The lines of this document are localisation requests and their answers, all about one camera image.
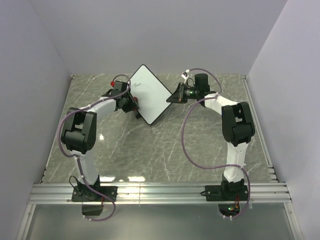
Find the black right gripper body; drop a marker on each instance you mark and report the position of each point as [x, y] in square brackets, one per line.
[186, 93]

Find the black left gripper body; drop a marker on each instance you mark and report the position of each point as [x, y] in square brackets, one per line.
[129, 103]

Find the red bone-shaped eraser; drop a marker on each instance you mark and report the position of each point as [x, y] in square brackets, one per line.
[136, 104]

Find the small white whiteboard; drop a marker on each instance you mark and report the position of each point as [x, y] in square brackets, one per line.
[151, 94]

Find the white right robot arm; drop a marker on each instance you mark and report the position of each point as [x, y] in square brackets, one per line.
[236, 120]

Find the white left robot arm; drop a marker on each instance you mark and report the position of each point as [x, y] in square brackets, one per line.
[77, 131]

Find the black whiteboard stand foot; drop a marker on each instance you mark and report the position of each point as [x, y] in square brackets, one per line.
[138, 116]

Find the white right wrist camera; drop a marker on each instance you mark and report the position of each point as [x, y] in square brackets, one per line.
[185, 75]

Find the aluminium front rail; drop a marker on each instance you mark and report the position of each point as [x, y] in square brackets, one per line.
[140, 193]

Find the aluminium rail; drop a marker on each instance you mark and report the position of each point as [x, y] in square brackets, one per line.
[270, 166]
[140, 193]

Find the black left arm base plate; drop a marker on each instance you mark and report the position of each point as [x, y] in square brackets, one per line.
[84, 194]

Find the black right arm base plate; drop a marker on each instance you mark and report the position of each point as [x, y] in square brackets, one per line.
[222, 193]

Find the aluminium right side rail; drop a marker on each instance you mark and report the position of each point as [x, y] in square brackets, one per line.
[270, 166]

